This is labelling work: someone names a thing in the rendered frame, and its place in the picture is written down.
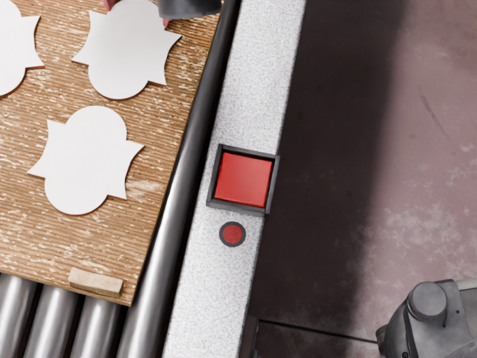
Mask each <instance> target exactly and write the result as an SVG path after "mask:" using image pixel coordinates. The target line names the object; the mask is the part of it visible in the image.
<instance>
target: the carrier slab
mask: <svg viewBox="0 0 477 358"><path fill-rule="evenodd" d="M9 1H11V2H12V3H14V4H15V5H16V7H17V8H18V10H19V11H20V13H21V17H27V16H40V17H41V20H40V22H39V24H38V27H37V28H36V31H35V51H36V53H37V55H38V57H39V58H40V60H41V61H42V63H43V64H44V66H45V68H43V69H35V70H27V71H26V76H25V79H24V81H23V83H22V85H21V86H20V87H19V88H18V89H17V90H16V91H15V92H14V93H13V94H10V95H9V96H7V97H4V98H1V99H0V272H2V273H6V274H9V275H12V276H17V277H20V278H25V279H28V280H31V281H36V282H39V283H44V284H47V285H49V286H54V287H57V288H62V289H65V290H68V291H73V292H76V293H81V294H84V295H88V296H91V297H95V298H99V299H102V300H107V301H110V302H113V303H118V304H121V305H126V306H128V307H131V306H132V305H133V300H134V298H135V295H136V291H137V288H138V284H139V281H140V279H141V275H142V272H143V268H144V266H145V262H146V259H147V256H148V252H149V249H150V245H151V242H152V240H153V235H154V233H155V229H156V226H157V223H158V220H159V216H160V213H161V210H162V207H163V203H164V201H165V196H166V194H167V191H168V187H169V184H170V181H171V177H172V174H173V171H174V168H175V164H176V162H177V157H178V155H179V152H180V148H181V145H182V141H183V138H184V136H185V132H186V129H187V125H188V122H189V120H190V116H191V113H192V109H193V106H194V102H195V100H196V97H197V93H198V90H199V86H200V83H201V81H202V77H203V74H204V70H205V67H206V64H207V61H208V58H209V54H210V51H211V49H212V44H213V42H214V37H215V35H216V31H217V28H218V25H219V22H220V19H221V15H222V12H223V10H224V4H225V0H221V3H222V11H221V12H219V13H216V15H215V16H212V15H209V16H202V17H197V18H182V19H173V20H171V21H169V22H168V26H167V28H165V31H169V32H173V33H177V34H180V35H182V38H181V39H180V40H179V41H178V42H177V43H176V44H175V45H174V46H173V48H172V49H171V51H170V52H169V54H168V58H167V61H166V64H165V67H164V76H165V82H166V87H161V86H158V85H154V84H151V83H148V84H147V86H146V88H145V89H144V90H143V91H142V92H141V93H140V94H139V95H138V96H137V97H134V98H133V99H130V100H126V101H122V102H117V101H111V100H109V99H105V98H103V97H102V96H101V95H99V94H98V93H97V92H96V91H95V90H94V88H93V87H92V85H91V82H90V80H89V72H88V70H89V67H87V66H83V65H78V64H76V63H72V62H71V59H73V57H74V56H76V54H78V52H79V51H81V49H82V48H83V47H84V45H85V43H86V41H87V37H88V35H89V32H90V28H91V21H90V16H89V11H94V12H97V13H102V14H105V15H107V14H108V11H107V9H106V8H105V6H104V4H103V2H102V0H9ZM90 106H101V107H106V108H109V109H111V110H113V111H115V112H116V113H117V114H118V115H119V116H120V117H121V118H122V119H123V121H124V123H125V126H126V133H127V141H130V142H134V143H139V144H141V145H144V146H145V148H144V149H143V150H142V151H141V152H140V153H139V154H138V155H137V156H136V157H135V158H134V160H133V161H132V163H131V164H130V167H129V170H128V173H127V176H126V180H125V191H126V199H127V201H124V200H119V199H116V198H113V197H108V198H107V199H106V201H105V203H104V204H103V205H102V206H101V207H100V208H99V209H98V210H96V211H95V212H93V213H91V214H89V215H85V216H81V217H72V216H68V215H64V214H63V213H61V212H58V211H57V210H56V209H55V208H54V207H53V206H52V205H51V204H50V202H49V200H48V198H47V195H46V193H45V180H44V179H41V178H37V177H33V176H30V175H28V174H27V172H28V171H29V170H30V169H31V168H32V167H33V166H34V165H35V164H36V163H37V162H38V161H39V160H40V158H41V157H42V155H43V152H44V150H45V147H46V144H47V142H48V122H47V120H51V121H55V122H58V123H61V124H66V123H67V121H68V119H69V118H70V117H71V116H72V115H73V114H74V113H75V112H77V111H79V110H81V109H83V108H85V107H90ZM72 267H75V268H77V269H81V270H83V271H87V272H90V273H95V274H100V275H104V276H110V277H113V278H117V279H121V280H122V281H123V282H124V289H123V291H122V294H121V297H120V298H115V297H111V296H107V295H102V294H98V293H95V292H93V291H88V290H85V289H81V288H76V287H73V286H71V285H70V284H69V281H68V277H69V275H70V270H71V268H72Z"/></svg>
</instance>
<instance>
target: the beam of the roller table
mask: <svg viewBox="0 0 477 358"><path fill-rule="evenodd" d="M306 8H307V0H241V5H240V8H239V12H238V18H237V21H236V27H235V31H234V36H233V40H232V43H231V49H230V53H229V59H228V62H227V66H226V71H225V75H224V81H223V84H222V88H221V94H220V97H219V103H218V107H217V110H216V116H215V119H214V125H213V129H212V135H211V138H210V142H209V147H208V151H207V157H206V160H205V164H204V170H203V173H202V179H201V182H200V186H199V192H198V195H197V201H196V205H195V208H194V214H193V218H192V223H191V227H190V233H189V236H188V240H187V246H186V249H185V255H184V258H183V262H182V268H181V271H180V277H179V281H178V284H177V290H176V293H175V299H174V303H173V306H172V312H171V316H170V322H169V325H168V331H167V334H166V338H165V344H164V347H163V353H162V357H161V358H239V357H240V353H241V346H242V342H243V335H244V331H245V326H246V320H247V316H248V309H249V305H250V301H251V294H252V290H253V283H254V278H255V274H256V268H257V263H258V257H259V253H260V249H261V242H262V238H263V230H264V226H265V220H266V218H264V217H256V216H252V215H245V214H241V213H237V212H232V211H228V210H221V209H217V208H213V207H211V206H210V207H207V206H206V198H207V193H208V189H209V183H210V180H211V176H212V170H213V167H214V161H215V157H216V151H217V147H218V144H219V143H221V144H223V145H224V144H225V145H229V146H235V147H239V148H246V149H250V150H254V151H260V152H264V153H271V154H275V155H278V153H279V148H280V142H281V138H282V134H283V127H284V123H285V115H286V111H287V105H288V100H289V96H290V90H291V86H292V79H293V75H294V71H295V63H296V59H297V53H298V48H299V44H300V38H301V33H302V27H303V23H304V18H305V11H306ZM230 221H234V222H238V223H240V224H242V225H243V227H244V228H245V230H246V239H245V241H244V242H243V244H241V245H240V246H237V247H228V246H226V245H224V244H223V243H222V242H221V240H220V238H219V230H220V228H221V226H222V225H223V224H224V223H226V222H230Z"/></svg>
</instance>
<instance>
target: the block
mask: <svg viewBox="0 0 477 358"><path fill-rule="evenodd" d="M68 281H69V284H70V285H71V286H73V287H76V288H81V289H85V290H88V291H93V292H95V293H98V294H102V295H107V296H111V297H115V298H120V297H121V294H122V291H123V289H124V282H123V281H122V280H121V279H117V278H113V277H110V276H104V275H100V274H95V273H90V272H87V271H83V270H81V269H78V268H75V267H72V268H71V270H70V275H69V277H68Z"/></svg>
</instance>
